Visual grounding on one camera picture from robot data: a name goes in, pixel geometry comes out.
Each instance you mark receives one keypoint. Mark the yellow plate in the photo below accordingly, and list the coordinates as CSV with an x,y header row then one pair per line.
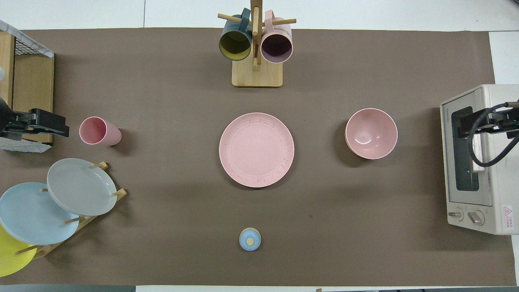
x,y
10,259

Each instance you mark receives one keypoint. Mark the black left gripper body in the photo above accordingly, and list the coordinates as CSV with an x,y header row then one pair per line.
x,y
7,119

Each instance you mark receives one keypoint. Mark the pink bowl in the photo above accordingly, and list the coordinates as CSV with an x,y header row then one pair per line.
x,y
371,134

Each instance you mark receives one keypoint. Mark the pink cup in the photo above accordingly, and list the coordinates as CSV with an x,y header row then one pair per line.
x,y
95,132

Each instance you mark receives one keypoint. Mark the wooden plate rack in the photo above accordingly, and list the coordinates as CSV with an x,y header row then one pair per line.
x,y
121,193

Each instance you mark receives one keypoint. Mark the gray plate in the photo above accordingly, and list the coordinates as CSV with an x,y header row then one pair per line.
x,y
81,186

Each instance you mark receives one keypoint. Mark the light blue plate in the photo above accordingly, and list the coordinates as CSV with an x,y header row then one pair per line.
x,y
32,215

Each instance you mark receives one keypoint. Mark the pink mug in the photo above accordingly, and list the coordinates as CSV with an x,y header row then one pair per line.
x,y
276,48

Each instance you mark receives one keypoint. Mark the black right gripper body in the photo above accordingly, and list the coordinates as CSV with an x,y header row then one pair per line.
x,y
516,121

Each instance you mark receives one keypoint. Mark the brown table mat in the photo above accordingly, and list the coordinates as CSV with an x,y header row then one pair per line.
x,y
162,101

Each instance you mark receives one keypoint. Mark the dark teal mug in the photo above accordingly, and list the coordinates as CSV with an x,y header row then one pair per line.
x,y
234,44

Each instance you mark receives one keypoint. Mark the beige toaster oven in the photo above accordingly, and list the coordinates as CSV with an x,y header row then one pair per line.
x,y
462,202

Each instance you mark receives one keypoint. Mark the wooden mug tree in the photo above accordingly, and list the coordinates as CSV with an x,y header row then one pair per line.
x,y
257,77

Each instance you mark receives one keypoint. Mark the pink speckled plate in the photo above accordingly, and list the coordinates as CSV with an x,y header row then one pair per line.
x,y
256,150

